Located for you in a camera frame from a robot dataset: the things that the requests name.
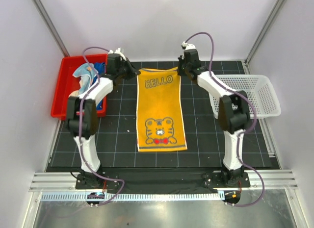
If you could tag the aluminium front rail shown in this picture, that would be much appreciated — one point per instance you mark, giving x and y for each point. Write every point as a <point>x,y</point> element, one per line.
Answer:
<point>62,187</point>

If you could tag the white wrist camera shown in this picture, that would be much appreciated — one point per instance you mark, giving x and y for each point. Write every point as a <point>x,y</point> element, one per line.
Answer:
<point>186,46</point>
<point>118,51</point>

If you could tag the pastel striped towel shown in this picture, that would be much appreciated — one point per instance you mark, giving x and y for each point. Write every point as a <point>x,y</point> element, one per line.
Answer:
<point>86,74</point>

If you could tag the right aluminium corner post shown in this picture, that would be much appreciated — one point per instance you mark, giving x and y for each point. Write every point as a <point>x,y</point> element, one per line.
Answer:
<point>277,7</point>

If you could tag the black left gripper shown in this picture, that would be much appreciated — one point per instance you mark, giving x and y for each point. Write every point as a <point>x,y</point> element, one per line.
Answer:
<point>133,71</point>

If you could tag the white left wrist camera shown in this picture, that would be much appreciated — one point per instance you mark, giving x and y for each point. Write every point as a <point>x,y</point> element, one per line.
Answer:
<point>118,51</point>

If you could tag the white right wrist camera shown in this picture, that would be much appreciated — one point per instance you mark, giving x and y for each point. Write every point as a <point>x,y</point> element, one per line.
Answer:
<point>186,46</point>

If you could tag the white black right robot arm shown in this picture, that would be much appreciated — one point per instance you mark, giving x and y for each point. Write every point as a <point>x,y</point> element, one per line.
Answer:
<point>233,112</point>

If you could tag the red plastic bin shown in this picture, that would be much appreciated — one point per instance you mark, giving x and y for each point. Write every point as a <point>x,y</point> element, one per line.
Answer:
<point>65,85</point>

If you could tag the white plastic mesh basket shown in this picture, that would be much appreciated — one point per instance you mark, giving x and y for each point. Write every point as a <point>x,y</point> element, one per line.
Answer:
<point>260,92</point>

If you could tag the blue towel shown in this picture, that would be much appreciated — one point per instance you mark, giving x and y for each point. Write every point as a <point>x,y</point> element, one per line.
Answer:
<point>100,68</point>

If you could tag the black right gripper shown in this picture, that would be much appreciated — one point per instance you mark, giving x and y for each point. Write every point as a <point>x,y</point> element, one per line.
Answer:
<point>181,60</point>

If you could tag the yellow tiger hello towel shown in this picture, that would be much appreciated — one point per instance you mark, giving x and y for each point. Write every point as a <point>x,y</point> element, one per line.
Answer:
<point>159,118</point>

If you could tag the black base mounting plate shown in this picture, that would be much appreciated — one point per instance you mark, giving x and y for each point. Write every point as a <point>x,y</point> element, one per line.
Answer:
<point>158,179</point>

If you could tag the left aluminium corner post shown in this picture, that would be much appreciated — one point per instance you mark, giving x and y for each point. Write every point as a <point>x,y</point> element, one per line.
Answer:
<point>52,29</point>

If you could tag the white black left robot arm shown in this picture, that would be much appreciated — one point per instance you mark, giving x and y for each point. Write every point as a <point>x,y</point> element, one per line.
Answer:
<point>82,118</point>

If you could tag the aluminium corner post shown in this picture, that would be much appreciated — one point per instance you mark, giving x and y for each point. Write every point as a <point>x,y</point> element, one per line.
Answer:
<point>277,7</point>
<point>52,29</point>

